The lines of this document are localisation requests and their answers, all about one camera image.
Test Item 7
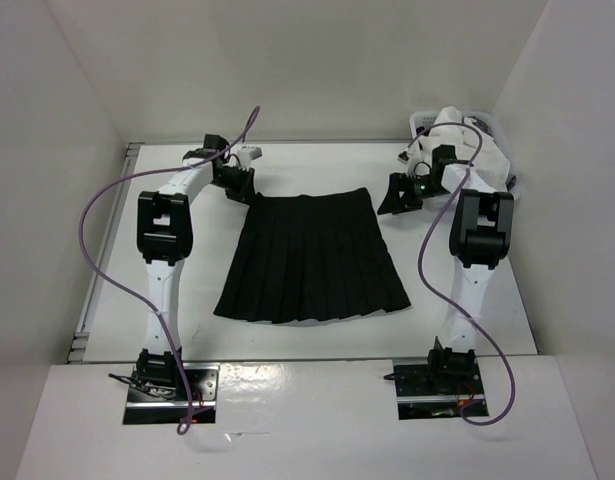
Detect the black pleated skirt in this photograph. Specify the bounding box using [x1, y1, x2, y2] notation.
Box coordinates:
[214, 188, 411, 324]

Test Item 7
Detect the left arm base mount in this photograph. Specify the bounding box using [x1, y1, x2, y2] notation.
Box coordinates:
[108, 363, 220, 425]

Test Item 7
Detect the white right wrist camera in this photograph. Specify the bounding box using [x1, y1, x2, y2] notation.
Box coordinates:
[397, 151, 431, 177]

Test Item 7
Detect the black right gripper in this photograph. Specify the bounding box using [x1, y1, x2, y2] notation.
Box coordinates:
[377, 172, 449, 215]

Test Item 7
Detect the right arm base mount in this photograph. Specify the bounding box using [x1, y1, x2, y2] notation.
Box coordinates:
[383, 362, 489, 421]

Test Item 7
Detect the white plastic basket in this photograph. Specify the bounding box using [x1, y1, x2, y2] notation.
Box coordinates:
[406, 109, 522, 200]

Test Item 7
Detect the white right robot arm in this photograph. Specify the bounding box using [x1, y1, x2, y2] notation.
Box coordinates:
[378, 146, 514, 393]

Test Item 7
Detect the white crumpled skirt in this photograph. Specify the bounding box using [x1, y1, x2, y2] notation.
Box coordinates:
[410, 106, 511, 190]

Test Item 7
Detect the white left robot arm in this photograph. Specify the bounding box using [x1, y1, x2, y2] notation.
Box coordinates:
[135, 134, 263, 400]

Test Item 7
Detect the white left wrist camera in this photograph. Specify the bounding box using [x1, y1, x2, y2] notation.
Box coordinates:
[235, 145, 263, 170]

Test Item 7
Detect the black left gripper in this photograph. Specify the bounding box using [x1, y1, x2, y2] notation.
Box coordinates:
[211, 165, 259, 208]

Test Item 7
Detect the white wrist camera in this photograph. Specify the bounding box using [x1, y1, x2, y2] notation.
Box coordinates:
[397, 151, 431, 177]
[235, 145, 263, 170]

